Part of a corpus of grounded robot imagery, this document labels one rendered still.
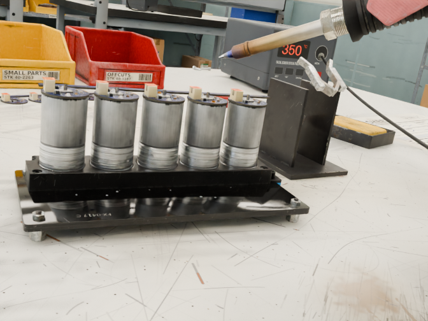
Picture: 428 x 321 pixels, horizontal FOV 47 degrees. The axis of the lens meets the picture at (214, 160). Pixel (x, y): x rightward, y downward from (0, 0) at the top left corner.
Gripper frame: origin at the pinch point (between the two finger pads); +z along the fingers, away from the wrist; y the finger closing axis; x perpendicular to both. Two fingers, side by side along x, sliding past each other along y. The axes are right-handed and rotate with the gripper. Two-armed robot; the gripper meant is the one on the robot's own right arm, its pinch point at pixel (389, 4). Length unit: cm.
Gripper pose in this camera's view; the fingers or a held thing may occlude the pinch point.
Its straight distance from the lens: 27.5
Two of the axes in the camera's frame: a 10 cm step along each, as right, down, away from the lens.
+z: -5.8, 7.0, 4.1
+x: 7.3, 6.7, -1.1
